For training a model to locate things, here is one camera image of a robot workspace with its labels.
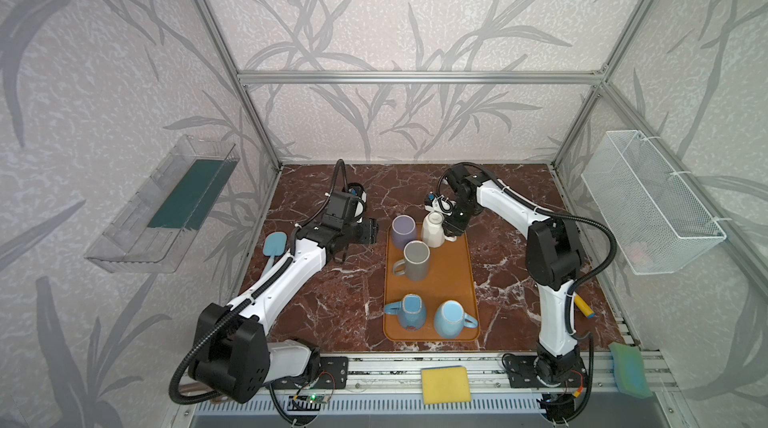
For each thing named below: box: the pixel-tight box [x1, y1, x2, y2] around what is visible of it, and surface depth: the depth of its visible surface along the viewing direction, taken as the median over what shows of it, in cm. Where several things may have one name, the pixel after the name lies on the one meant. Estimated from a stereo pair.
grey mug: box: [392, 240, 431, 281], surface depth 86 cm
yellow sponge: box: [421, 365, 472, 405], surface depth 72 cm
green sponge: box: [608, 342, 653, 399], surface depth 72 cm
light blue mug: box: [434, 300, 478, 339], surface depth 76 cm
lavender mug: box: [392, 214, 417, 250], surface depth 94 cm
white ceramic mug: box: [421, 211, 445, 249], surface depth 93 cm
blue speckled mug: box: [383, 293, 426, 331], surface depth 78 cm
